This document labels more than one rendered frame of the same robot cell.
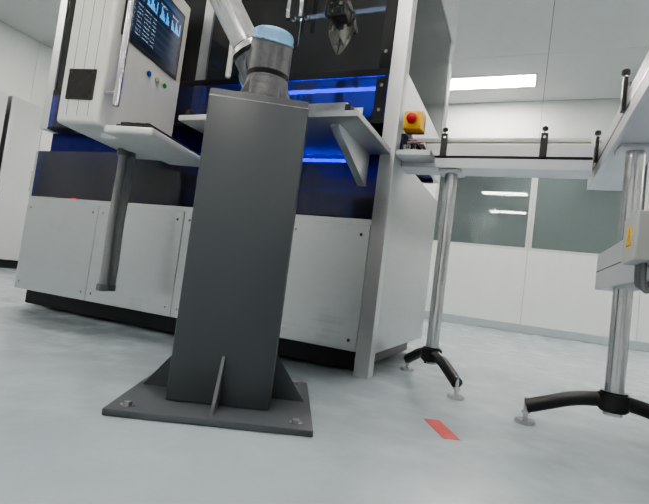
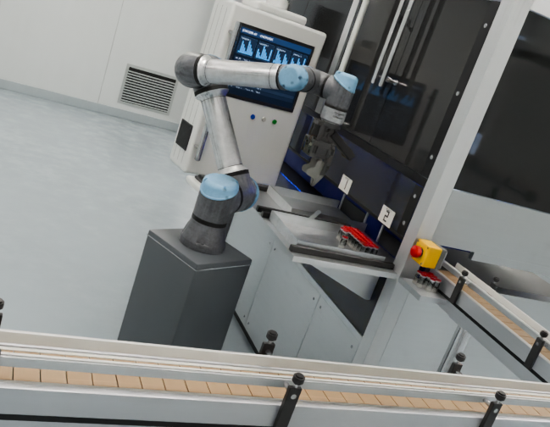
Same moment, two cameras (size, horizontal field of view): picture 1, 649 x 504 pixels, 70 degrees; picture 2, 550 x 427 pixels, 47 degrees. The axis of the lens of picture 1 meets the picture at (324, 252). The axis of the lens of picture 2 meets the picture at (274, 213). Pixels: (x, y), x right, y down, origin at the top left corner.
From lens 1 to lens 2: 1.68 m
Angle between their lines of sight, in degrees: 44
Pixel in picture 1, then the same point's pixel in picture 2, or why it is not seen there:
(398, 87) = (425, 207)
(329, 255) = (329, 349)
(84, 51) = (191, 107)
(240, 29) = (219, 160)
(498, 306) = not seen: outside the picture
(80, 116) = (178, 161)
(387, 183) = (382, 308)
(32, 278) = not seen: hidden behind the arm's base
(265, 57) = (197, 207)
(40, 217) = not seen: hidden behind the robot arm
